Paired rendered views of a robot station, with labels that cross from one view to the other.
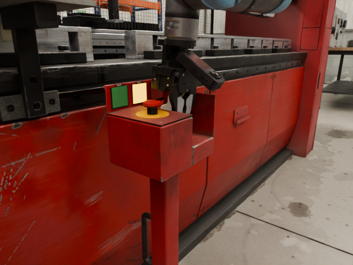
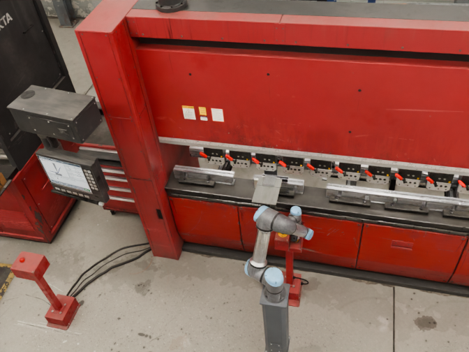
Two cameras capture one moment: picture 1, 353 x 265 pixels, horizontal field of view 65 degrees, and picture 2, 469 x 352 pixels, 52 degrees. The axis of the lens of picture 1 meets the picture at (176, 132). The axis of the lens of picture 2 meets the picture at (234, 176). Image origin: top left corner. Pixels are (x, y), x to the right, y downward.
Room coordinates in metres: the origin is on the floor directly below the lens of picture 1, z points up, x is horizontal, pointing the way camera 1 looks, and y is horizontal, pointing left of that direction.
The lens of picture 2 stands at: (-0.44, -1.90, 3.61)
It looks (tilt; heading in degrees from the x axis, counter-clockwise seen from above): 45 degrees down; 71
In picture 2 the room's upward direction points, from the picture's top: 7 degrees counter-clockwise
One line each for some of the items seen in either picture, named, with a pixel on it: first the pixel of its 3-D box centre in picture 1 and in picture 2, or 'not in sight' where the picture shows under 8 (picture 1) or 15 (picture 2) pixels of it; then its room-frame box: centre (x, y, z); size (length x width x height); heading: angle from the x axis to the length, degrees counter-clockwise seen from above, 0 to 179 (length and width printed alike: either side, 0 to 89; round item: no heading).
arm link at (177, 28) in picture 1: (180, 29); not in sight; (0.65, -0.01, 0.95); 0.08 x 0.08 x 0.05
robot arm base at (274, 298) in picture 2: not in sight; (274, 289); (0.29, -0.37, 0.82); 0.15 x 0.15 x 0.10
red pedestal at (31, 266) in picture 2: not in sight; (46, 289); (-1.22, 0.69, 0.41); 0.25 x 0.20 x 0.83; 51
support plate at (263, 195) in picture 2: (16, 4); (266, 190); (0.59, 0.31, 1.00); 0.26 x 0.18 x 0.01; 51
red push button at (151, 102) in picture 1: (152, 108); not in sight; (0.57, 0.05, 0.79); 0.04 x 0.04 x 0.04
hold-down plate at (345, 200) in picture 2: (175, 53); (350, 201); (1.11, 0.00, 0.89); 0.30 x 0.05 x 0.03; 141
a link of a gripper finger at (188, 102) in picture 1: (178, 109); not in sight; (0.67, 0.00, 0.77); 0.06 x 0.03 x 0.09; 52
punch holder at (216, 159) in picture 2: not in sight; (215, 153); (0.34, 0.69, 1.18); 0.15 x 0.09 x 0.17; 141
